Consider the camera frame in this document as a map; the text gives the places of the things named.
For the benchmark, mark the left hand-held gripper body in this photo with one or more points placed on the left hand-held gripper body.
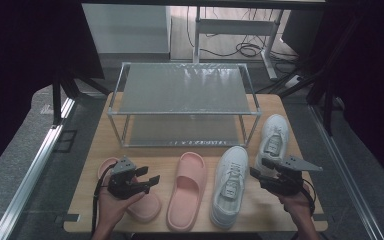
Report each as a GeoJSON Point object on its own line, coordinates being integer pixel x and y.
{"type": "Point", "coordinates": [123, 186]}

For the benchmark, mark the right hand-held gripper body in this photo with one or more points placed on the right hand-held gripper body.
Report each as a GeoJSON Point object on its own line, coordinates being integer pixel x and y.
{"type": "Point", "coordinates": [288, 181]}

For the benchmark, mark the pink slide slipper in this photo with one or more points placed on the pink slide slipper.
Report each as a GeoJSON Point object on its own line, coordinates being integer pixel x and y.
{"type": "Point", "coordinates": [145, 208]}
{"type": "Point", "coordinates": [186, 193]}

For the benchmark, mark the white lace-up sneaker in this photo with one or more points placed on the white lace-up sneaker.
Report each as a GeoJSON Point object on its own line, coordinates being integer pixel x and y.
{"type": "Point", "coordinates": [230, 193]}
{"type": "Point", "coordinates": [275, 133]}

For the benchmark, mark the grey metal shoe rack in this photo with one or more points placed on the grey metal shoe rack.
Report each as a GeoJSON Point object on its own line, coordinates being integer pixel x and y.
{"type": "Point", "coordinates": [183, 90]}

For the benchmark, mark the person's right hand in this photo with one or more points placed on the person's right hand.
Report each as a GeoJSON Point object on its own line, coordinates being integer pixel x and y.
{"type": "Point", "coordinates": [296, 205]}

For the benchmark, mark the person's left hand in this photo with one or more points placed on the person's left hand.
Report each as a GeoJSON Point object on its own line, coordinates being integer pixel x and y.
{"type": "Point", "coordinates": [111, 210]}

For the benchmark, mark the black metal stand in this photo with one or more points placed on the black metal stand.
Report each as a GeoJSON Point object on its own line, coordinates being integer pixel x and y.
{"type": "Point", "coordinates": [56, 100]}
{"type": "Point", "coordinates": [328, 110]}

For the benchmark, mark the white power strip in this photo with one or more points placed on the white power strip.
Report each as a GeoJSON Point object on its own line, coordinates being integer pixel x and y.
{"type": "Point", "coordinates": [294, 81]}

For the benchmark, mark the dark curtain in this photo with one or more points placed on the dark curtain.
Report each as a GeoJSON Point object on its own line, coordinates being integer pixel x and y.
{"type": "Point", "coordinates": [13, 66]}
{"type": "Point", "coordinates": [380, 83]}

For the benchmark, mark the black computer case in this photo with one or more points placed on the black computer case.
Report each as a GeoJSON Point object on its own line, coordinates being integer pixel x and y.
{"type": "Point", "coordinates": [301, 33]}

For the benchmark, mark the white cabinet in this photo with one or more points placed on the white cabinet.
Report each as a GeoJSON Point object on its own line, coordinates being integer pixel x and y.
{"type": "Point", "coordinates": [126, 30]}

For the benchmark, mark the aluminium floor rail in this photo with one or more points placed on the aluminium floor rail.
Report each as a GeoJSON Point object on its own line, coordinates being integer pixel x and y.
{"type": "Point", "coordinates": [345, 173]}
{"type": "Point", "coordinates": [30, 176]}

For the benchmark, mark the desk with white frame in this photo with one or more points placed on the desk with white frame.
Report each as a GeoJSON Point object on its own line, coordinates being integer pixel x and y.
{"type": "Point", "coordinates": [233, 26]}

